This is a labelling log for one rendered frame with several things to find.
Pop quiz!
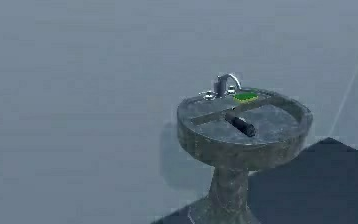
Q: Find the black electric razor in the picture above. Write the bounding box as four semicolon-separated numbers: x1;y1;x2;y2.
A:
224;110;257;138

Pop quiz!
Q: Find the chrome sink faucet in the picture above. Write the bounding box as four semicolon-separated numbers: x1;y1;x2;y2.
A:
213;73;243;99

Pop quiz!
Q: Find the grey stone pedestal sink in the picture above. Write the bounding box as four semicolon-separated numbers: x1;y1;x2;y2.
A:
176;87;314;224

